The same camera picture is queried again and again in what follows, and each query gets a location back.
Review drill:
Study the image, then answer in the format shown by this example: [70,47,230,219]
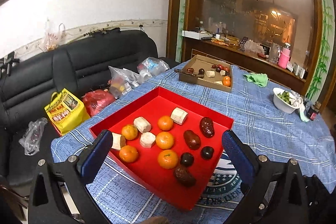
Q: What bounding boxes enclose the beige sugarcane chunk front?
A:
[111,132,126,151]

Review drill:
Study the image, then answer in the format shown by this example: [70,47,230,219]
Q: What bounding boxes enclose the dark plum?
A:
[201,146,215,160]
[180,152,194,167]

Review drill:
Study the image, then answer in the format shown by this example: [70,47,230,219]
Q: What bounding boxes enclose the small wrinkled red date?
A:
[174,165,196,187]

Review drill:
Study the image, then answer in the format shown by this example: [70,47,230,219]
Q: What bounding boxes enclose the large wrinkled red date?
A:
[199,117,215,138]

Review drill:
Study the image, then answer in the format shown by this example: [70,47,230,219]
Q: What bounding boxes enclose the smooth brown date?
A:
[183,130,201,150]

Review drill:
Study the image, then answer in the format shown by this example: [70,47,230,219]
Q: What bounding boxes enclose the round beige sugarcane chunk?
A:
[139,132,156,148]

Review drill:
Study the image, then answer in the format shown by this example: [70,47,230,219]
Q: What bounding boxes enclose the small orange mandarin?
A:
[157,149,179,169]

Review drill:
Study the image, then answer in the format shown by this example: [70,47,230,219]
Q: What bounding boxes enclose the beige sugarcane chunk back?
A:
[170,107,188,125]

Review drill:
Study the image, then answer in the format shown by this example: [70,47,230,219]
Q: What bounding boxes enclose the blue plaid tablecloth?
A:
[51,67,335,223]

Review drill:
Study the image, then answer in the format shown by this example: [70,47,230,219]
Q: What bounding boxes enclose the crumpled clear plastic bag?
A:
[19,118,48,156]

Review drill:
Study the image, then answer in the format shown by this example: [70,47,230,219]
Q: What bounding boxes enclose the black red jar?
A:
[306,101,321,121]

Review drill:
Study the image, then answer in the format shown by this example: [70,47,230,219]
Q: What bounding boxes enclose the yellow paper bag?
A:
[45,88,90,136]

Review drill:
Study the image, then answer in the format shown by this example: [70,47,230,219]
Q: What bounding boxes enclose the white bowl with greens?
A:
[273,88,302,114]

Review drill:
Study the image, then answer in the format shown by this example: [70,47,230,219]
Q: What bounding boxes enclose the white towel green edge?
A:
[290,91,309,123]

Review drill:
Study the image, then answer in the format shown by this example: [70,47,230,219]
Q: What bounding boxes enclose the red plastic bag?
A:
[82,90,116,117]

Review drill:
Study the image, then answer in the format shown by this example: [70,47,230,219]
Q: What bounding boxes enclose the red tray box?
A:
[90,87,234,211]

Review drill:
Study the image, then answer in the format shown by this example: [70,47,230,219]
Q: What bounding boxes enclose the green cloth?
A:
[244,73,268,88]

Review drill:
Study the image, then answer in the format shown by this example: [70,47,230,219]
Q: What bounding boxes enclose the wooden sideboard counter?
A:
[182,38,308,95]

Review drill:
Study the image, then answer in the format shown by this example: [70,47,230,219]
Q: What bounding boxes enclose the clear plastic bag goods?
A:
[108,66,143,99]

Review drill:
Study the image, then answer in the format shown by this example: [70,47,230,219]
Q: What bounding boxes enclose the cardboard box tray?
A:
[177,55,233,93]

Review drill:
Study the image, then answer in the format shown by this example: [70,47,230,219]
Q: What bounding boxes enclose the pink thermos bottle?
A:
[278,43,290,69]

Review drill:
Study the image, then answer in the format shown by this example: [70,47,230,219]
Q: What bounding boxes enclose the glass pitcher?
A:
[268,43,281,64]

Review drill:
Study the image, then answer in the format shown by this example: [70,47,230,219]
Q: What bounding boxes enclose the black leather sofa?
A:
[0,29,180,188]

